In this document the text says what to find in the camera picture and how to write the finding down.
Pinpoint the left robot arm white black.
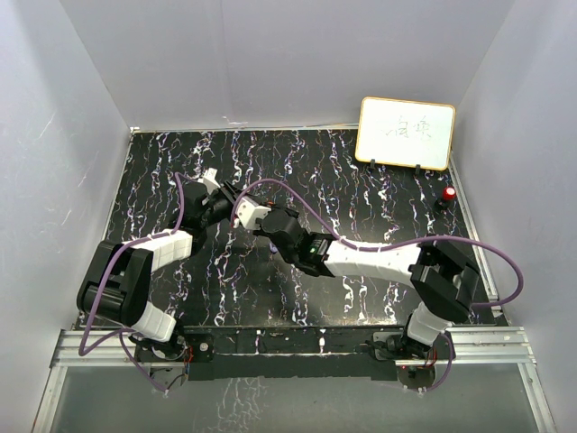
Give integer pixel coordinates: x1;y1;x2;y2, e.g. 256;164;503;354
77;178;242;360

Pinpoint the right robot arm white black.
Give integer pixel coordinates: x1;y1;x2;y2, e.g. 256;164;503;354
238;206;480;360

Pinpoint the red emergency stop button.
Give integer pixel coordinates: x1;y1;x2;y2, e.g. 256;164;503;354
435;186;456;211

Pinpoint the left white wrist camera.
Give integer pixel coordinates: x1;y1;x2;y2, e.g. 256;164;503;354
199;168;220;193

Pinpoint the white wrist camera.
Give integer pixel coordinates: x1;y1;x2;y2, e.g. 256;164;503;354
232;198;271;231
199;168;220;193

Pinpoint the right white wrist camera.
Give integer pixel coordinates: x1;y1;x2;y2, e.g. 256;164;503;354
232;198;271;231

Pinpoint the small whiteboard with wooden frame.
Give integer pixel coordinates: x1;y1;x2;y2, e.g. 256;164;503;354
354;97;456;171

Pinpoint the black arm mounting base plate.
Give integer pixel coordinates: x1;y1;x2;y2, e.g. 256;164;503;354
130;324;457;383

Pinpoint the aluminium frame rail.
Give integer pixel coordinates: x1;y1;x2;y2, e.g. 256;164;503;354
33;327;555;432

